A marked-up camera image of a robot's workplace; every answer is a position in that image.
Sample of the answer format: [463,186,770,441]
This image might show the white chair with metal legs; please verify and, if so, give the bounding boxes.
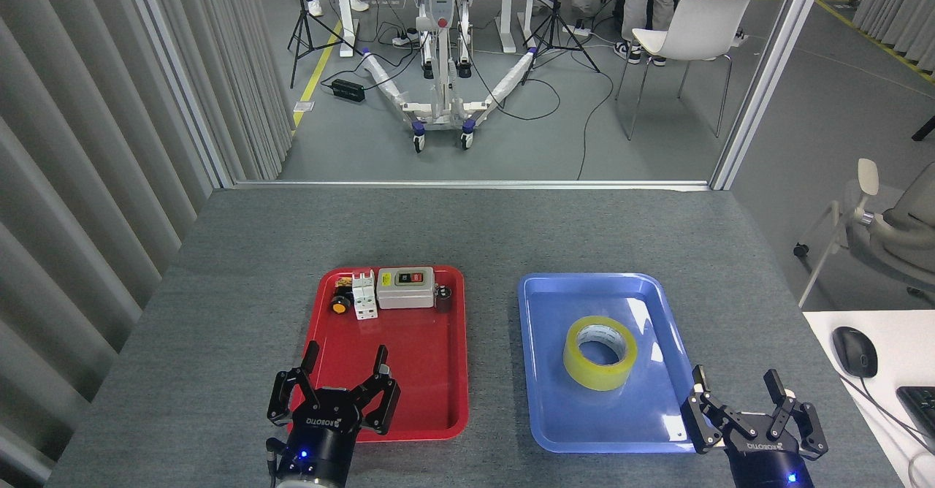
[615,0,752,142]

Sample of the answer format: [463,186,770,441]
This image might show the blue plastic tray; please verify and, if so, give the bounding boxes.
[518,272,714,454]

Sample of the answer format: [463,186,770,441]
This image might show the white circuit breaker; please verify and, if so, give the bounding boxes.
[352,270,379,321]

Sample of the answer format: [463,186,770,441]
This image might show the white wheeled stand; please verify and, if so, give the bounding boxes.
[362,0,540,154]

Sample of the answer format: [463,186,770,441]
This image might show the black mouse cable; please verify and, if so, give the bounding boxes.
[840,375,935,456]

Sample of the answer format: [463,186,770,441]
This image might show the white table leg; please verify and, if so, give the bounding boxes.
[497,0,538,54]
[332,0,362,58]

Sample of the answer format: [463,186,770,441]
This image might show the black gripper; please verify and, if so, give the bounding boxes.
[267,340,402,479]
[681,365,830,488]

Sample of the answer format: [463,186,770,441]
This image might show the yellow tape roll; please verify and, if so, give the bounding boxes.
[563,316,638,392]

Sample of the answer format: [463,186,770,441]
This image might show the silver frame post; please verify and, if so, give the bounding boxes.
[121,0,238,189]
[710,0,833,191]

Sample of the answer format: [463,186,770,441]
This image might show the silver frame rail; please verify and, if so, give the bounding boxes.
[232,179,713,191]

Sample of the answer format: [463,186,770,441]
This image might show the grey push button switch box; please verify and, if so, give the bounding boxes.
[375,267,436,310]

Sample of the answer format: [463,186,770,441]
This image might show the black keyboard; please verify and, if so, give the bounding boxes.
[896,386,935,441]

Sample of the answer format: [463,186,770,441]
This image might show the black computer mouse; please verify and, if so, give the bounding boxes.
[832,326,879,379]

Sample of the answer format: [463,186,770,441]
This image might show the red plastic tray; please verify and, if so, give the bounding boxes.
[287,265,469,443]

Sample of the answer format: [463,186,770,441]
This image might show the grey office chair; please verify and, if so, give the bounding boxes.
[793,158,935,310]

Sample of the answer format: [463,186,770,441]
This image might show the black floor cable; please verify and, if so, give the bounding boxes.
[467,50,562,121]
[576,35,618,180]

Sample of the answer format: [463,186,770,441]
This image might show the white desk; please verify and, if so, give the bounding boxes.
[802,310,935,488]

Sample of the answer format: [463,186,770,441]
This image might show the black tripod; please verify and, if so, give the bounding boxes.
[522,0,601,85]
[287,0,364,88]

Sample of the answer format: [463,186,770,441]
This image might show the grey pleated curtain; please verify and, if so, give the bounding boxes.
[0,0,293,488]
[852,0,935,74]

